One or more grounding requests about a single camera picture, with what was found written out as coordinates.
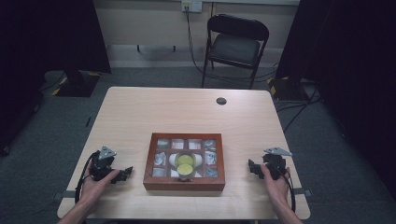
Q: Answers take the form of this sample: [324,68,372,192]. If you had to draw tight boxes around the black curtain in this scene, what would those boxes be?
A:
[275,0,396,202]
[0,0,112,157]

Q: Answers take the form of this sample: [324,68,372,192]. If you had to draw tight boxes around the person's right hand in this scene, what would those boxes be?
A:
[260,163,292,207]

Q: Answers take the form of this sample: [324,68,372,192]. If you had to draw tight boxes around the black floor cables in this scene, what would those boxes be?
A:
[275,83,325,133]

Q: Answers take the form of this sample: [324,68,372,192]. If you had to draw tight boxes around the grey table bracket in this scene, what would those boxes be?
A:
[292,188,314,198]
[52,189,78,201]

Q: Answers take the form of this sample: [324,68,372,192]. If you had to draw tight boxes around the person's left hand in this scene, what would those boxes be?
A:
[79,161,121,205]

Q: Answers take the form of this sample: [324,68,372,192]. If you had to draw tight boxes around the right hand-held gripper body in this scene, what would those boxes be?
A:
[262,147,293,181]

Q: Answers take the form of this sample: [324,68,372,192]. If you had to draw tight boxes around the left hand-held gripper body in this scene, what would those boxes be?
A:
[89,145,118,182]

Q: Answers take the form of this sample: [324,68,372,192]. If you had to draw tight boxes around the group of silver foil packets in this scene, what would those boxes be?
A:
[151,138,219,179]

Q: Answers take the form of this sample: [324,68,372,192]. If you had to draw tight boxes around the wooden box with glass lid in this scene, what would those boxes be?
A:
[143,133,226,192]

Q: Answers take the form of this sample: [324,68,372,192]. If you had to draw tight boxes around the black stand base striped tape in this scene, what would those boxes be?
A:
[50,69,102,98]
[266,75,310,102]

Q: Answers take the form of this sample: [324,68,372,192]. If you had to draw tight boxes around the white wall socket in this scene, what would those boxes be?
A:
[181,0,204,14]

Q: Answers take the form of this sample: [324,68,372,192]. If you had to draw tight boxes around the right hand-held gripper cable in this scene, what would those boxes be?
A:
[274,167,297,215]

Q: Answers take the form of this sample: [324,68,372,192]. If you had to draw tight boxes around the black folding chair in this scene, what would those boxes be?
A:
[200,13,271,91]

